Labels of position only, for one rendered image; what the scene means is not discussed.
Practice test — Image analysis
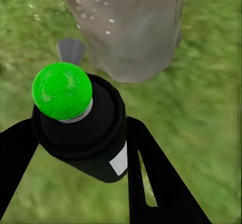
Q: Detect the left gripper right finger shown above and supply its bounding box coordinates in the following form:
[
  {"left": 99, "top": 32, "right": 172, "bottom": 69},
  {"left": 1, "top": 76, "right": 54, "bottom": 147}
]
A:
[{"left": 127, "top": 117, "right": 211, "bottom": 224}]

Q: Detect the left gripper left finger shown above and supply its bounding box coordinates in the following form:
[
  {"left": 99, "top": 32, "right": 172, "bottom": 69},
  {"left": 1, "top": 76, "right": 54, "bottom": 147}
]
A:
[{"left": 0, "top": 119, "right": 39, "bottom": 220}]

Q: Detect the pesticide atomizer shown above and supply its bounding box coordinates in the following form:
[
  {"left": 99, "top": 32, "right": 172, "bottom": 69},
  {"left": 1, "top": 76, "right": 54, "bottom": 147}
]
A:
[{"left": 32, "top": 38, "right": 128, "bottom": 183}]

